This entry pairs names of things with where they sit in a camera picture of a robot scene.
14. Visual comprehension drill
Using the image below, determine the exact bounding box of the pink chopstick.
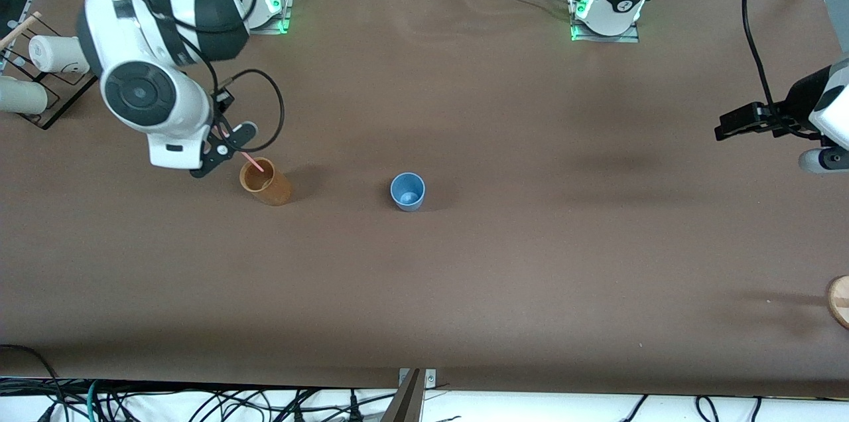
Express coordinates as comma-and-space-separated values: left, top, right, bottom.
222, 130, 265, 173

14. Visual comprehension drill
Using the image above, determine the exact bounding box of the blue cup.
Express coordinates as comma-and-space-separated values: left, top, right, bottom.
390, 172, 426, 212

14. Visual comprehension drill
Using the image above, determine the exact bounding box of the brown wooden cup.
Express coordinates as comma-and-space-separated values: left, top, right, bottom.
239, 157, 293, 206

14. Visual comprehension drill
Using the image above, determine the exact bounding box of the white cup with face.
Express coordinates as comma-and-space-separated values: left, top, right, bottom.
29, 35, 90, 75

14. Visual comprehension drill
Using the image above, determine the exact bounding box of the plain white cup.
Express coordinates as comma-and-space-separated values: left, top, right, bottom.
0, 76, 48, 115

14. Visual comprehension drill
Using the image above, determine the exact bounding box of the round wooden board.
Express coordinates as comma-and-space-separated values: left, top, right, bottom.
826, 275, 849, 330

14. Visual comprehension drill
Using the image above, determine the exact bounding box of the wooden stick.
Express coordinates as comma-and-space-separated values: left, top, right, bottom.
0, 11, 42, 51

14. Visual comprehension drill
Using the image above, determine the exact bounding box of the table cover sheet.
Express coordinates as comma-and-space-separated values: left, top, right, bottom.
0, 0, 849, 399

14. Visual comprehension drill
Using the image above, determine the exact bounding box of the dark metal bar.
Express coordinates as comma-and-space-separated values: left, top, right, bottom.
381, 369, 425, 422

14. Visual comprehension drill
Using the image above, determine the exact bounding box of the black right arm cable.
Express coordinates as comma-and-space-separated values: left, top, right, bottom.
96, 0, 286, 155

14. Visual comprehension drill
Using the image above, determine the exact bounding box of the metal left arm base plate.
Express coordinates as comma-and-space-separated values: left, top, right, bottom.
569, 0, 641, 43

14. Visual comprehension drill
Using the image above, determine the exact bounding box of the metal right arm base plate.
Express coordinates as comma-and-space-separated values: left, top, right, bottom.
247, 0, 294, 35

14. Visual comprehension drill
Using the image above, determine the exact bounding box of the silver table edge bracket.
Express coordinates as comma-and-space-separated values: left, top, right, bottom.
398, 368, 437, 388

